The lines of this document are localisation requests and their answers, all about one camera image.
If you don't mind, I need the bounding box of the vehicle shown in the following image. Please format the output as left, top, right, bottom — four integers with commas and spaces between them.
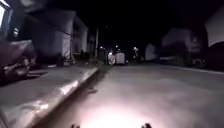
114, 52, 127, 65

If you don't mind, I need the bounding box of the pole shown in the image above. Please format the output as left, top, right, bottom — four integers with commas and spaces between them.
94, 27, 100, 59

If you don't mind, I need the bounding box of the small pale building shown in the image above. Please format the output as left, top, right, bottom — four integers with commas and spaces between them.
144, 43, 158, 62

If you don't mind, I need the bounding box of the grey asphalt road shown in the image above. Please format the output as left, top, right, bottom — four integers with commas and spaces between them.
33, 63, 224, 128

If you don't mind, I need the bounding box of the pale concrete kerb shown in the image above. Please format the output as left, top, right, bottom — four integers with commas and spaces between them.
12, 67, 100, 128

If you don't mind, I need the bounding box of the grey concrete pavement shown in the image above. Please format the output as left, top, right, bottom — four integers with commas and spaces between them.
0, 65, 100, 128

